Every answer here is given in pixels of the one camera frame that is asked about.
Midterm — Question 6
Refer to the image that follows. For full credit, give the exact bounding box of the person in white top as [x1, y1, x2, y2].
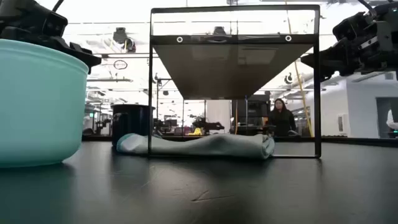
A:
[386, 108, 398, 131]

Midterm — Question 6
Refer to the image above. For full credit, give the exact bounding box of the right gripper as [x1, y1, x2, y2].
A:
[300, 1, 398, 82]

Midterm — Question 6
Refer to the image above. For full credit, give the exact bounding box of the dark blue plastic cup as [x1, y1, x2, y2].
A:
[111, 104, 155, 147]

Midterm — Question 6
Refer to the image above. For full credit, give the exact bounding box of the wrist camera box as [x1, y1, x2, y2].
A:
[42, 11, 68, 37]
[331, 11, 374, 41]

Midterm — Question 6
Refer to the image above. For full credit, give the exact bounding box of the yellow hanging cable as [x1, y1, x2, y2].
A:
[234, 99, 239, 136]
[285, 0, 313, 138]

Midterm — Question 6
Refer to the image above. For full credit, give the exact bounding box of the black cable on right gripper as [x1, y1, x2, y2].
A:
[357, 0, 379, 16]

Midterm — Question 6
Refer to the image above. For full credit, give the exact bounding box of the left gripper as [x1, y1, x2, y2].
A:
[0, 0, 102, 75]

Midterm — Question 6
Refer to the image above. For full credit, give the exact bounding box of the large teal plastic bowl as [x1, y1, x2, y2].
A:
[0, 39, 90, 169]

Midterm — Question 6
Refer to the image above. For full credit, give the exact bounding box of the folded grey teal-edged cloth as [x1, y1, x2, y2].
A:
[116, 133, 276, 161]

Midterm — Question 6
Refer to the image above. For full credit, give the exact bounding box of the black background pole stand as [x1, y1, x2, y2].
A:
[154, 73, 172, 125]

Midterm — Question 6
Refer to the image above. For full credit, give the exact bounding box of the white wall box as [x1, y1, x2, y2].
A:
[337, 113, 351, 135]

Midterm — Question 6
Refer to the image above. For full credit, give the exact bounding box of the black metal frame shelf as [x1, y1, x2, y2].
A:
[147, 4, 322, 159]

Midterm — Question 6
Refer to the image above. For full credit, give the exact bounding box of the black equipment cabinet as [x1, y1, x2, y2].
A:
[231, 95, 271, 136]

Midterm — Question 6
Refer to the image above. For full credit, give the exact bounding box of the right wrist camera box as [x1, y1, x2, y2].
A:
[331, 11, 374, 41]

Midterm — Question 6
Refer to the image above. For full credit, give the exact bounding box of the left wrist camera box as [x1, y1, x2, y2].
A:
[42, 11, 68, 37]

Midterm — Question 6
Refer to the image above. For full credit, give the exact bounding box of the person in dark top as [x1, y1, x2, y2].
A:
[267, 98, 298, 138]

